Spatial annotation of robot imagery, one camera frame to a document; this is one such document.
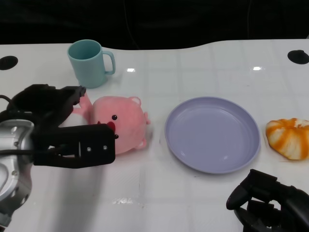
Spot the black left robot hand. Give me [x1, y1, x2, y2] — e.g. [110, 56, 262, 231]
[12, 84, 116, 169]

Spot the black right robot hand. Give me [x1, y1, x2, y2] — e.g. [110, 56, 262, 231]
[226, 169, 309, 232]

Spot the pink plush pig doll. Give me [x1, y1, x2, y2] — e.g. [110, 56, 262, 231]
[59, 93, 152, 156]

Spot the lilac plastic plate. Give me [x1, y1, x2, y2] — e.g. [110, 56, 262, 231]
[165, 96, 262, 175]

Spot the orange and white bun toy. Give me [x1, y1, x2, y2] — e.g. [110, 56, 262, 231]
[265, 117, 309, 161]

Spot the teal plastic mug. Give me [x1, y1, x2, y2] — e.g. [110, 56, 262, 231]
[67, 40, 116, 89]

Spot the black round table grommet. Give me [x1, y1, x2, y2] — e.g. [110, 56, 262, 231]
[287, 49, 309, 65]
[0, 56, 19, 71]

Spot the black backdrop curtain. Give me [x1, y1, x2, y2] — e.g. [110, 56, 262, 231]
[0, 0, 309, 51]

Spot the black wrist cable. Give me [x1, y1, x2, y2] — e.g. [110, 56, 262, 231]
[0, 94, 34, 156]

